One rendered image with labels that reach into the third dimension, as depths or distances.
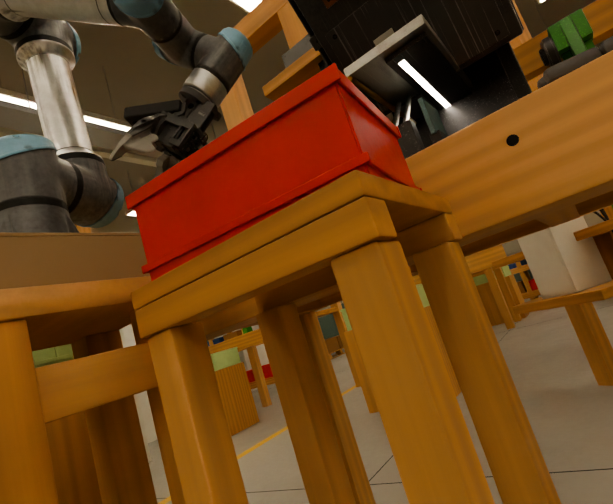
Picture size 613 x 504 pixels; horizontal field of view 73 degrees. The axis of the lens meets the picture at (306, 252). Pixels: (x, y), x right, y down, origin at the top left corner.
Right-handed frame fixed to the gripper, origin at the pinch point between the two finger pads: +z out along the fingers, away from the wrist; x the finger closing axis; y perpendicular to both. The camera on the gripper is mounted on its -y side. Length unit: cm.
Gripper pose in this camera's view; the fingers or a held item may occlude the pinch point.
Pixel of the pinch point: (130, 180)
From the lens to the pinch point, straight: 83.8
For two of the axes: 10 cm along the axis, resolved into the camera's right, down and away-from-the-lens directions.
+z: -4.8, 8.5, -2.1
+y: 8.6, 4.2, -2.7
